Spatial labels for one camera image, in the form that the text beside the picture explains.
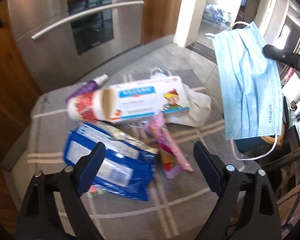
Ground pink snack wrapper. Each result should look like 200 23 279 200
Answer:
144 112 193 179

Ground blue wet wipes pack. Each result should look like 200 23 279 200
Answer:
64 122 158 201

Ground light blue face mask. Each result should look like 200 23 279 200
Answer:
205 21 284 161

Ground white tissue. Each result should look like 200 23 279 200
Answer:
165 85 212 127

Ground red floral paper cup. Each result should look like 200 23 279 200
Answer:
67 88 116 121

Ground white medicine box cartoon boy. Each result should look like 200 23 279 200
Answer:
108 76 190 122

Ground teal trash bin yellow rim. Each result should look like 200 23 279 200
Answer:
230 135 283 161

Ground grey plaid cushion stool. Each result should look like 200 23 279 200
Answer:
3 68 261 240

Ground purple spray bottle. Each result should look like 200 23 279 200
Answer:
65 74 109 103

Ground water bottles in hallway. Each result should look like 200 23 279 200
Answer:
203 4 232 27

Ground left wooden cabinet door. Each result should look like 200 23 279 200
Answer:
0 0 42 161

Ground wooden cabinet door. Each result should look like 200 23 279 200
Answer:
141 0 181 44
0 0 42 161

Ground right wooden cabinet door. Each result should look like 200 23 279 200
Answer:
141 0 181 44

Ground stainless steel oven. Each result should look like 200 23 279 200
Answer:
7 0 143 92

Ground metal chair leg rail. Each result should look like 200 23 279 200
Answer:
262 147 300 172

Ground lower oven handle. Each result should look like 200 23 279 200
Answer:
31 0 144 40

